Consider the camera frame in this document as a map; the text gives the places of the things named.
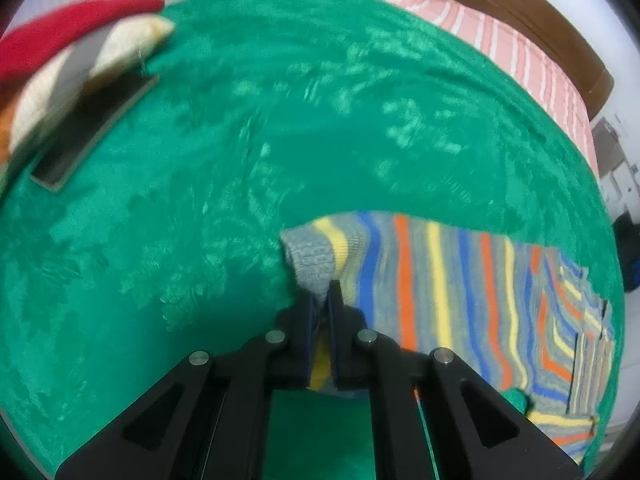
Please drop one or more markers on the white desk with drawer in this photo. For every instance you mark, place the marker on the white desk with drawer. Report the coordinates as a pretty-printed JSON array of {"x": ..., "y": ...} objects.
[{"x": 616, "y": 177}]

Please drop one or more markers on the striped knit sweater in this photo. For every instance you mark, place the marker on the striped knit sweater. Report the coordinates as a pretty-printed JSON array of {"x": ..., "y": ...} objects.
[{"x": 523, "y": 316}]

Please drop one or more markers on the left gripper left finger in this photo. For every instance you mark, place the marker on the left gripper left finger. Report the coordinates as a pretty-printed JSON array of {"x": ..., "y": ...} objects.
[{"x": 207, "y": 417}]

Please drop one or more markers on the pink striped bed sheet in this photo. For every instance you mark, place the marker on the pink striped bed sheet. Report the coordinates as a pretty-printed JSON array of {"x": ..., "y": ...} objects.
[{"x": 543, "y": 79}]

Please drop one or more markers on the dark tablet on bed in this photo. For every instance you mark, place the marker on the dark tablet on bed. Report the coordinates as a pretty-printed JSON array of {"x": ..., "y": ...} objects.
[{"x": 74, "y": 139}]

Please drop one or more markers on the red folded garment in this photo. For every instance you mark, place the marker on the red folded garment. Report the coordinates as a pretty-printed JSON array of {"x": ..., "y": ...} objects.
[{"x": 28, "y": 47}]

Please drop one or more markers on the brown wooden headboard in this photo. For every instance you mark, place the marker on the brown wooden headboard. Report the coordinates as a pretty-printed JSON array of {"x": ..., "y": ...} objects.
[{"x": 550, "y": 30}]

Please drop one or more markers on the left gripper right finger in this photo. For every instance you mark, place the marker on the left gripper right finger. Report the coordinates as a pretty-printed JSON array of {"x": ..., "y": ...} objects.
[{"x": 432, "y": 416}]

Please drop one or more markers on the green patterned bedspread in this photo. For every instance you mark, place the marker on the green patterned bedspread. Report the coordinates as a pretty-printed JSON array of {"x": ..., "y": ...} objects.
[{"x": 268, "y": 114}]

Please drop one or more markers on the black clothes on chair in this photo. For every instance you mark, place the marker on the black clothes on chair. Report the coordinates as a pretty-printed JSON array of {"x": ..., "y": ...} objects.
[{"x": 627, "y": 240}]

